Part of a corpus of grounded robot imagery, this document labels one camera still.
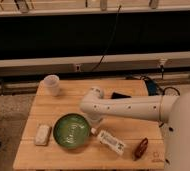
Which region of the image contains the white wall outlet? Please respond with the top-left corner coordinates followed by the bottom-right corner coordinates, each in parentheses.
top-left (76, 64), bottom-right (81, 72)

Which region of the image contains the white sponge block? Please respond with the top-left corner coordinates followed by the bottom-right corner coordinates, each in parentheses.
top-left (34, 124), bottom-right (51, 146)

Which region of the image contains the black rectangular phone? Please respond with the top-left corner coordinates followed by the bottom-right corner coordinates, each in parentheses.
top-left (111, 92), bottom-right (131, 99)

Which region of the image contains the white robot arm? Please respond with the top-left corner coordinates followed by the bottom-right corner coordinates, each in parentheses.
top-left (80, 87), bottom-right (190, 171)

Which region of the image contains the clear plastic cup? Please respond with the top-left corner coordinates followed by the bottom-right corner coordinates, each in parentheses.
top-left (43, 75), bottom-right (60, 96)

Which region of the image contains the white plastic bottle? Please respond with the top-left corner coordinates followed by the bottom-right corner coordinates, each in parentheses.
top-left (91, 128), bottom-right (126, 155)

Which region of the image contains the blue black device on floor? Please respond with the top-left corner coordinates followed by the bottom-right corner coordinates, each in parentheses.
top-left (144, 78), bottom-right (161, 96)

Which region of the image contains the green ceramic bowl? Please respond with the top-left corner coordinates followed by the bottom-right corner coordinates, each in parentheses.
top-left (53, 113), bottom-right (91, 149)

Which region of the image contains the black hanging cable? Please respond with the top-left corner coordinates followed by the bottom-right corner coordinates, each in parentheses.
top-left (89, 4), bottom-right (123, 73)

